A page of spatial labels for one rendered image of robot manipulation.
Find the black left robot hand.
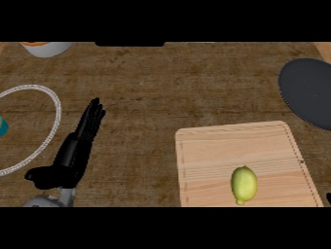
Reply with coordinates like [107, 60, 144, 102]
[23, 97, 107, 191]

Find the yellow-green lemon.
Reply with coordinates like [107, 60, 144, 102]
[230, 165, 258, 206]

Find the pale wooden cutting board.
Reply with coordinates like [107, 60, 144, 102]
[174, 120, 324, 208]

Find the dark grey pan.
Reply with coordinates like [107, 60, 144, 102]
[277, 57, 331, 143]

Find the white cup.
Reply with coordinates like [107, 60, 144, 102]
[19, 42, 75, 58]

